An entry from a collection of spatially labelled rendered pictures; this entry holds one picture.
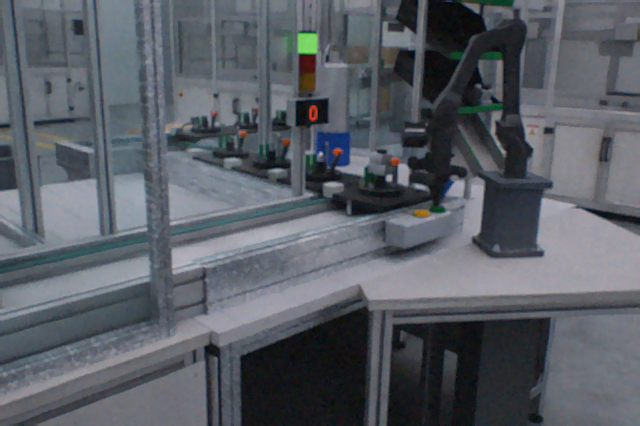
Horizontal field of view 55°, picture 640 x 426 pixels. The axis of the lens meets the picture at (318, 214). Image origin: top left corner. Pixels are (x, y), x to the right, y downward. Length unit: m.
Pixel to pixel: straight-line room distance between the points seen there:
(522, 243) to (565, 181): 4.07
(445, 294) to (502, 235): 0.33
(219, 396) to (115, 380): 0.23
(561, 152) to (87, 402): 5.01
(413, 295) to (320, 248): 0.24
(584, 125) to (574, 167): 0.36
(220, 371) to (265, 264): 0.24
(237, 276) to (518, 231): 0.76
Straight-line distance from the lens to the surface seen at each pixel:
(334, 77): 2.68
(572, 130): 5.67
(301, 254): 1.38
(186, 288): 1.23
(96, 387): 1.14
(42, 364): 1.09
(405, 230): 1.52
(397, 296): 1.36
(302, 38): 1.69
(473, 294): 1.41
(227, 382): 1.26
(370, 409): 1.49
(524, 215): 1.67
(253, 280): 1.30
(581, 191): 5.72
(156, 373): 1.19
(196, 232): 1.52
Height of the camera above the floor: 1.39
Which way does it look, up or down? 16 degrees down
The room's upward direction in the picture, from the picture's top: 1 degrees clockwise
